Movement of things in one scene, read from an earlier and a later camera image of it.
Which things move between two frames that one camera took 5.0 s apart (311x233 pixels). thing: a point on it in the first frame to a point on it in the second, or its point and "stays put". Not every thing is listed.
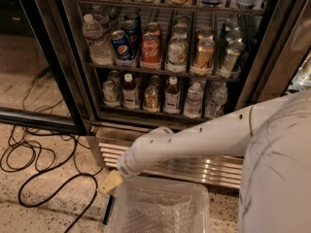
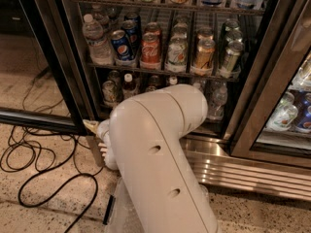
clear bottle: x=109 y=93 stays put
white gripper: x=126 y=166 to x=104 y=134
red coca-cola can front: x=150 y=58 stays put
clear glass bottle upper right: x=231 y=56 stays put
